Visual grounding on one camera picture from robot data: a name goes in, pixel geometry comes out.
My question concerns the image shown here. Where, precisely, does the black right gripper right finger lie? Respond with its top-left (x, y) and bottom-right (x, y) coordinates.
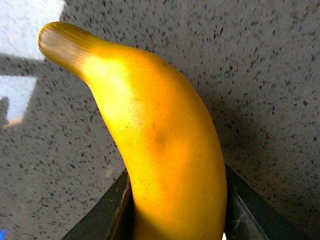
top-left (224, 165), bottom-right (310, 240)

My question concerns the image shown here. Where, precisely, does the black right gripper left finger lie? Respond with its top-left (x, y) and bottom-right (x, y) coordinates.
top-left (63, 170), bottom-right (134, 240)

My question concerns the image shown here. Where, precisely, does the yellow banana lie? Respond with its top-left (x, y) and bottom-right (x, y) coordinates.
top-left (38, 22), bottom-right (227, 240)

